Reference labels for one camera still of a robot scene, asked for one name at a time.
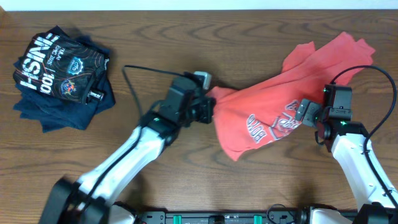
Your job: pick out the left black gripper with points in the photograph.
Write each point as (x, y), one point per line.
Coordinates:
(208, 104)

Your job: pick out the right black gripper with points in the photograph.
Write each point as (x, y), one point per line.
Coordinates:
(307, 119)

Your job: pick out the red printed t-shirt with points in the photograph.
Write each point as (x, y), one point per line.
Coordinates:
(265, 112)

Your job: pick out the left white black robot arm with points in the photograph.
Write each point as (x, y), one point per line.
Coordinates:
(91, 199)

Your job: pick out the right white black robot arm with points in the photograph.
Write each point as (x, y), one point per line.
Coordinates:
(349, 143)

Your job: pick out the navy folded clothes stack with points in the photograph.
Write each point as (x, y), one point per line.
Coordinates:
(54, 113)

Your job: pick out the black printed folded t-shirt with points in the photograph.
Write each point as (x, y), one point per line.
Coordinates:
(56, 65)

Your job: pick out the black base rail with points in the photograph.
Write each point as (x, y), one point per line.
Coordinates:
(158, 217)

